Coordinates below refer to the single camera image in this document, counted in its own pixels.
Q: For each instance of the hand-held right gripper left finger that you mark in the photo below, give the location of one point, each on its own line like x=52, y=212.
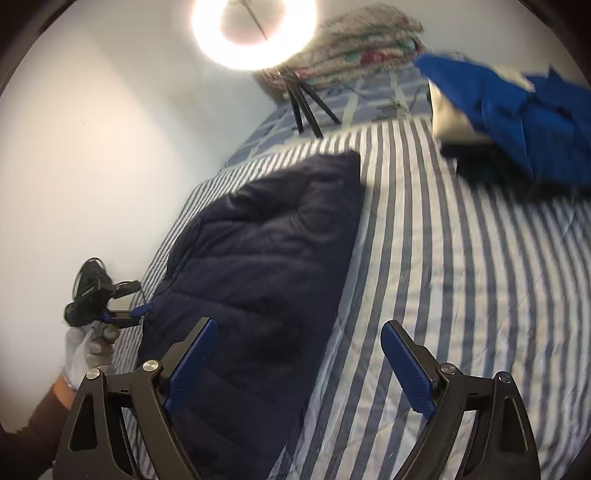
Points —
x=191, y=364

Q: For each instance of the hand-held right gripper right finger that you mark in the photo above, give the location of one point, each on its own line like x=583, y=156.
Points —
x=408, y=369

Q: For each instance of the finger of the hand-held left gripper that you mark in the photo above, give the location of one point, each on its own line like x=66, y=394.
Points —
x=131, y=317
x=127, y=287

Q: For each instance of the navy puffer jacket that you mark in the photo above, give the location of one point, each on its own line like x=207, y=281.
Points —
x=258, y=267

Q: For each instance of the person's left forearm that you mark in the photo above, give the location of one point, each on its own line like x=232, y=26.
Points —
x=37, y=429

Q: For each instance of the person's left hand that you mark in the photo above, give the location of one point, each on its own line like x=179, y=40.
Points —
x=85, y=353

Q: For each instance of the bed with striped sheet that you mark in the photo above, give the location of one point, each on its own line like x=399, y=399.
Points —
x=461, y=277

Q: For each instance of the dark cloth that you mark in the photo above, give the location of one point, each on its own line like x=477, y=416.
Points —
x=489, y=168

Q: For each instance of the black light tripod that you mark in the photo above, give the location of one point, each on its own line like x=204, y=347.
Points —
x=302, y=106

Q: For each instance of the white grey cloth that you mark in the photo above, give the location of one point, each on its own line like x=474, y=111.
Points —
x=450, y=120

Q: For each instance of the bright blue jacket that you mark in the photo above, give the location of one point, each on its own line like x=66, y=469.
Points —
x=521, y=124

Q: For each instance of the blue patterned blanket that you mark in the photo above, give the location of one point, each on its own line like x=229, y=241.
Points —
x=364, y=99

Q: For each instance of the pile of floral quilts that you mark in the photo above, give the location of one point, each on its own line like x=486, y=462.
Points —
x=364, y=41

